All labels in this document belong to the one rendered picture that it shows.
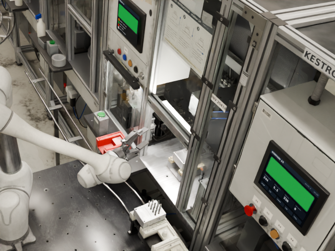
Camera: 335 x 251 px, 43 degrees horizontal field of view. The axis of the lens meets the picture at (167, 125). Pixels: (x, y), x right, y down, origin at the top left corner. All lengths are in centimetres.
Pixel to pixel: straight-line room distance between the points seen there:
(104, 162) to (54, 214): 67
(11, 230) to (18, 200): 15
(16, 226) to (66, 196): 40
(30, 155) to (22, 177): 147
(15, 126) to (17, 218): 52
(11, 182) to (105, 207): 53
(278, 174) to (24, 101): 318
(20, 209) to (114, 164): 55
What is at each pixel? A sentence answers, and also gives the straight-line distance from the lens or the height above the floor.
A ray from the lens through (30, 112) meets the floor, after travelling 410.
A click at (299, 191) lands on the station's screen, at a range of 137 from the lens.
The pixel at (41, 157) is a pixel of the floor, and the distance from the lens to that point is 364.
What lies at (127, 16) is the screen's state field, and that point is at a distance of 205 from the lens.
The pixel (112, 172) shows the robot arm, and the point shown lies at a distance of 179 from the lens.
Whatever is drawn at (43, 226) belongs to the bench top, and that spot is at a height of 68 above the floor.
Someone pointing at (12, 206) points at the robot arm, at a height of 94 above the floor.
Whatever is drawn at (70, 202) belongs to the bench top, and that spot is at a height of 68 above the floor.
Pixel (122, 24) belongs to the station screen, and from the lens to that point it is 211.
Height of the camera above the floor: 255
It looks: 39 degrees down
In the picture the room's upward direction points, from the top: 10 degrees clockwise
